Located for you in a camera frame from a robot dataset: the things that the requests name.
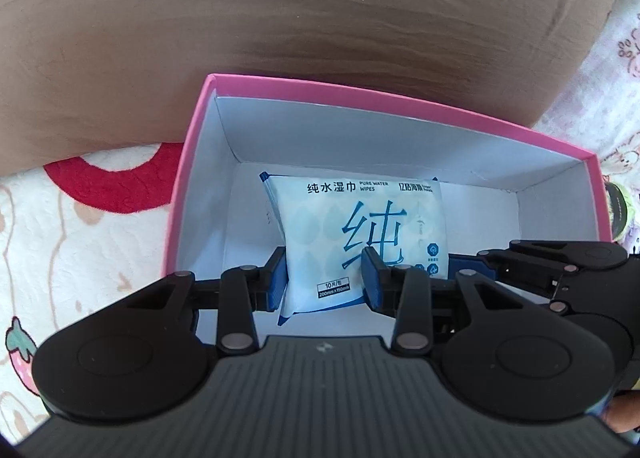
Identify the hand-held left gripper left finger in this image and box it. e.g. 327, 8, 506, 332
125, 247, 291, 355

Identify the pink printed pillow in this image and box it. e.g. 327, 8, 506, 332
532, 0, 640, 259

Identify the blue wet wipes packet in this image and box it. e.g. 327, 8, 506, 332
257, 170, 446, 326

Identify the pink cardboard box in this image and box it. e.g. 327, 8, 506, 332
161, 72, 616, 334

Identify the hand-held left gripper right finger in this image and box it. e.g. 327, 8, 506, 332
361, 247, 532, 355

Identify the brown embroidered pillow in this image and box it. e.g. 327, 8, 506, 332
0, 0, 640, 174

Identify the green yarn ball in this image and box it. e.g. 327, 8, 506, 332
602, 180, 640, 244

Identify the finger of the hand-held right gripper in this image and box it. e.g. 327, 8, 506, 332
507, 238, 630, 274
447, 249, 568, 311

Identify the white and red printed blanket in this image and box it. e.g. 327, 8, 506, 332
0, 140, 201, 444

